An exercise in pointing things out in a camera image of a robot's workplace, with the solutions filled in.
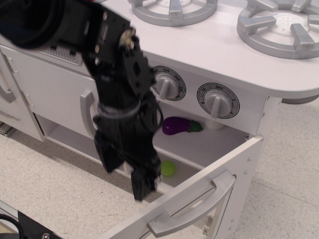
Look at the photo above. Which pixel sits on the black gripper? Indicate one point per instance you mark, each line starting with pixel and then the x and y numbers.
pixel 128 138

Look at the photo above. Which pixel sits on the white toy oven door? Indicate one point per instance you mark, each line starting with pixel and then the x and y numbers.
pixel 241 163

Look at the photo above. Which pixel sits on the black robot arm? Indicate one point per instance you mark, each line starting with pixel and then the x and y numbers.
pixel 106 41

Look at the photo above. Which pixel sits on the green toy ball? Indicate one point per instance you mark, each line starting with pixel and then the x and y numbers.
pixel 167 168

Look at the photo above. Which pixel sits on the purple toy eggplant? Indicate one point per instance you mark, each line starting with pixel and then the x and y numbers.
pixel 174 125

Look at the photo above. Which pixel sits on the grey middle stove knob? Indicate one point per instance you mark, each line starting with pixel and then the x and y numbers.
pixel 169 84

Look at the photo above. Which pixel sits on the grey stove knob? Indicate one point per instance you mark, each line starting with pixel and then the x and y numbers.
pixel 218 101
pixel 169 84

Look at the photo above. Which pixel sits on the white cabinet door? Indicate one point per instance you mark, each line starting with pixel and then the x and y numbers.
pixel 52 91

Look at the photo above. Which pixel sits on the grey right stove knob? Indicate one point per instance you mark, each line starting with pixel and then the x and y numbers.
pixel 218 101

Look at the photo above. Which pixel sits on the white toy kitchen unit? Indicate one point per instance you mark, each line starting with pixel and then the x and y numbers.
pixel 211 51

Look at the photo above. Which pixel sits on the silver left burner grate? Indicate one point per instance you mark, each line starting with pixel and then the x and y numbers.
pixel 175 17

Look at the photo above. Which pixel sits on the silver burner grate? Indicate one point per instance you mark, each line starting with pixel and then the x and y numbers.
pixel 286 29
pixel 175 17

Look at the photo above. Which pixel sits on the silver right burner grate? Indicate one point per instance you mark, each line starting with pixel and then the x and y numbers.
pixel 286 29

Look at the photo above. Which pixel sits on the silver oven door handle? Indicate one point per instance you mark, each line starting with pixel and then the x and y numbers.
pixel 164 224

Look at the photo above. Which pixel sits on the silver cabinet door handle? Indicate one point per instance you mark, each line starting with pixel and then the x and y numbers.
pixel 88 111

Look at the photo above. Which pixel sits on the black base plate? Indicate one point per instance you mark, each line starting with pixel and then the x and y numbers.
pixel 35 230

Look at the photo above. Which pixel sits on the silver far left handle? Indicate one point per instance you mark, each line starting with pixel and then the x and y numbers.
pixel 6 90

